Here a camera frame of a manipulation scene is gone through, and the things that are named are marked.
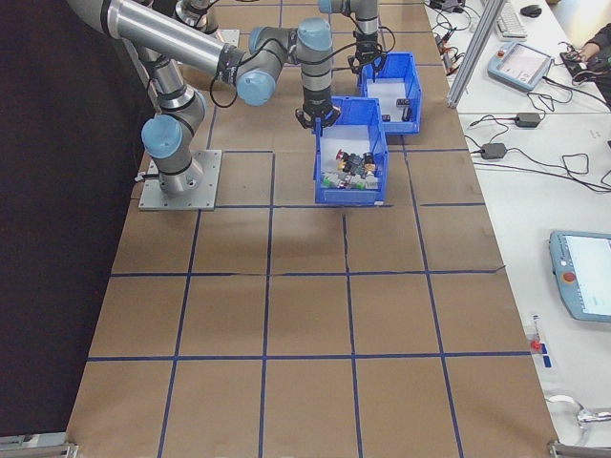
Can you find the blue bin with capacitors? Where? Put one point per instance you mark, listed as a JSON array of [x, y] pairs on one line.
[[415, 86]]

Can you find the blue bin with push buttons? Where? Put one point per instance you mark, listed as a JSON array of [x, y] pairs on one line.
[[351, 196]]

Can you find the person dark sleeved forearm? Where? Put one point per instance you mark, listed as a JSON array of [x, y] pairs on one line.
[[604, 35]]

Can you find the person bare hand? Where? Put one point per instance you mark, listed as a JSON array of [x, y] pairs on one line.
[[591, 48]]

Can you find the red mushroom push button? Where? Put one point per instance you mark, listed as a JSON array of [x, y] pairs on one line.
[[346, 156]]

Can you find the black contact block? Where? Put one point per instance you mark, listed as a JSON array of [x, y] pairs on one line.
[[368, 157]]

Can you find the yellow mushroom push button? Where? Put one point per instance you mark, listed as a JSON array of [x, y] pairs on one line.
[[348, 168]]

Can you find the yellow labelled contact block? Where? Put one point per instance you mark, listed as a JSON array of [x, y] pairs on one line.
[[370, 169]]

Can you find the white contact block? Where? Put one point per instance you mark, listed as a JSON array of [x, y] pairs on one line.
[[371, 182]]

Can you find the white keyboard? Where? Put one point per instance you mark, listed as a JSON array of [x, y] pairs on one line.
[[511, 21]]

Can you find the light blue teach pendant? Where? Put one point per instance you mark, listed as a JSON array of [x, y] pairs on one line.
[[584, 276], [520, 64]]

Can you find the black power adapter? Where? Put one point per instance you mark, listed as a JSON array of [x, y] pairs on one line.
[[493, 151], [530, 119]]

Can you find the black computer mouse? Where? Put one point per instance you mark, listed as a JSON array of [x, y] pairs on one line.
[[531, 9]]

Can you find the black electronics board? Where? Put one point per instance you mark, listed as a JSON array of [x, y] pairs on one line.
[[575, 61]]

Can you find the white side table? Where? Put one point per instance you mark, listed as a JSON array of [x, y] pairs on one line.
[[549, 200]]

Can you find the small red capped clear strip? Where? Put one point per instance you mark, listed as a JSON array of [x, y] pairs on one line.
[[537, 343]]

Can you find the aluminium post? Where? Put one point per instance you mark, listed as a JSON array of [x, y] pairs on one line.
[[472, 52]]

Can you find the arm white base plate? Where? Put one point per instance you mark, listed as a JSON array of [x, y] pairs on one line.
[[210, 191], [229, 37]]

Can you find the black frame cover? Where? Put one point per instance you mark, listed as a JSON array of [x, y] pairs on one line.
[[48, 214]]

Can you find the metal corner bracket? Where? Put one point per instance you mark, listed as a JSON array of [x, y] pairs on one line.
[[38, 446]]

